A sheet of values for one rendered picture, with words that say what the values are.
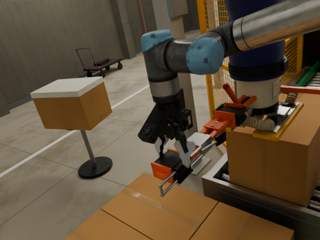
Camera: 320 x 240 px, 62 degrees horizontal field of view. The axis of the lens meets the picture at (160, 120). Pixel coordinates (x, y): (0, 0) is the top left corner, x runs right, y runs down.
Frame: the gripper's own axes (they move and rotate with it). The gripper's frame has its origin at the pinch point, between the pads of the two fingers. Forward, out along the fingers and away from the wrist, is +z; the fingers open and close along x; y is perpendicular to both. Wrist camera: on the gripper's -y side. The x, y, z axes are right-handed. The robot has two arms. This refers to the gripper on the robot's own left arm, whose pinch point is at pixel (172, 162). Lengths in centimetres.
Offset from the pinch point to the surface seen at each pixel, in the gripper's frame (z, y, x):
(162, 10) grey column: -32, 126, 103
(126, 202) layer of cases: 68, 25, 68
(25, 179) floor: 124, 24, 264
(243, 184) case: 60, 65, 11
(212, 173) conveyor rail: 62, 67, 32
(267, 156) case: 37, 64, -3
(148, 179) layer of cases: 67, 48, 71
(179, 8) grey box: -31, 133, 90
